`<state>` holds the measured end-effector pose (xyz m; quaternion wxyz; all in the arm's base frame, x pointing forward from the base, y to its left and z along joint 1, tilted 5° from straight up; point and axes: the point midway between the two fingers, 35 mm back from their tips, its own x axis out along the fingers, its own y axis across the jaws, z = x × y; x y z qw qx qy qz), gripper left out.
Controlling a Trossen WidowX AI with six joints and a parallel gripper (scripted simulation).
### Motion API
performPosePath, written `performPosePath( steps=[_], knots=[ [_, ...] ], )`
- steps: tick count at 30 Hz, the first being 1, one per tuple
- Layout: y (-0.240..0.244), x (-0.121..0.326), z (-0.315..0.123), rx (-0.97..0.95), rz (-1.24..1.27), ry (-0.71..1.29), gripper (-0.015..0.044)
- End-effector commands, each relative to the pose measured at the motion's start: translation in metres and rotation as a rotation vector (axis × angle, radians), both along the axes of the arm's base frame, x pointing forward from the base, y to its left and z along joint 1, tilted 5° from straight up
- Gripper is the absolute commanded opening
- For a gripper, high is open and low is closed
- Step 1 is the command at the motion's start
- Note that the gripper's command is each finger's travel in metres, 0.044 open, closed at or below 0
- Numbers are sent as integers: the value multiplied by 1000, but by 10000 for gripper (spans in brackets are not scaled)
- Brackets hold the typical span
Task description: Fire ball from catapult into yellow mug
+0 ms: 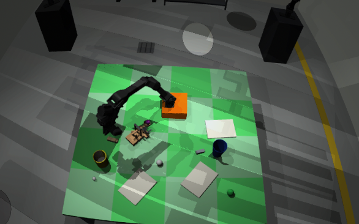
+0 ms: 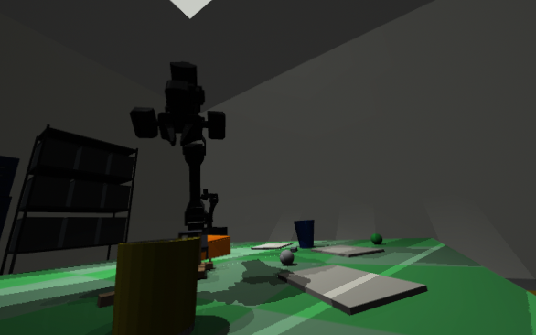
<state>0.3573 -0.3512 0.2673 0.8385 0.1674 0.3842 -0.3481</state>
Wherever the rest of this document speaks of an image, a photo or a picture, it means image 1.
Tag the dark green ball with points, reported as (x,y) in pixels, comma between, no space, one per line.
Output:
(230,192)

